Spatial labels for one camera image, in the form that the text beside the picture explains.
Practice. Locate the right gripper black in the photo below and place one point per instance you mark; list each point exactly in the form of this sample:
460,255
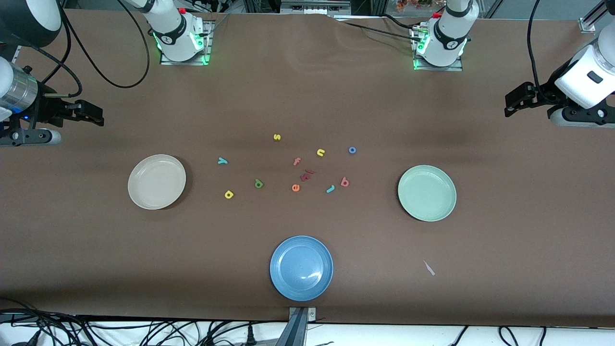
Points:
49,110

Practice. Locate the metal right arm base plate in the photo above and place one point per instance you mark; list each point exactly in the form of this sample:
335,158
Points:
166,61

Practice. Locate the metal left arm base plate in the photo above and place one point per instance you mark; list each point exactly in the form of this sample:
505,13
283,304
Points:
456,68

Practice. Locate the metal frame behind table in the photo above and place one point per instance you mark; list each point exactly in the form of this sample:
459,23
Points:
314,7

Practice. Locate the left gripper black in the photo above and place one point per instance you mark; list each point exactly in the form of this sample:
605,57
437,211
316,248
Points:
546,91

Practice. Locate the silver corner bracket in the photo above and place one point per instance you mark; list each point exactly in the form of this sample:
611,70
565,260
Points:
587,25

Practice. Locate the orange artificial flowers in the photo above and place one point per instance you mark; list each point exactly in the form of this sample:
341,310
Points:
413,5

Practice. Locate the light green plate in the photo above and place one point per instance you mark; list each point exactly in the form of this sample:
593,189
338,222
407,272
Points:
427,193

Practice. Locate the brown table cover sheet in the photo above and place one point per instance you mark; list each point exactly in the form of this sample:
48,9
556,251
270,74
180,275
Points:
307,86

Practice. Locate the metal post with bracket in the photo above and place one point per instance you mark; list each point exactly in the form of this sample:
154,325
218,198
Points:
298,331

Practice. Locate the black power plug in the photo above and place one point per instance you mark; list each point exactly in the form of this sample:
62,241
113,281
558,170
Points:
250,336

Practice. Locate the white paper scrap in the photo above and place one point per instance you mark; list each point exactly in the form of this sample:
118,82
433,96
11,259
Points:
429,268

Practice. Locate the blue plate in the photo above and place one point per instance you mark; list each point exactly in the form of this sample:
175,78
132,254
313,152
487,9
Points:
301,268

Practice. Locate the beige brown plate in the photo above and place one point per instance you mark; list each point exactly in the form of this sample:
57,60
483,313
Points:
157,181

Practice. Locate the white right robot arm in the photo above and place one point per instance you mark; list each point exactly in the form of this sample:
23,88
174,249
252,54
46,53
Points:
173,29

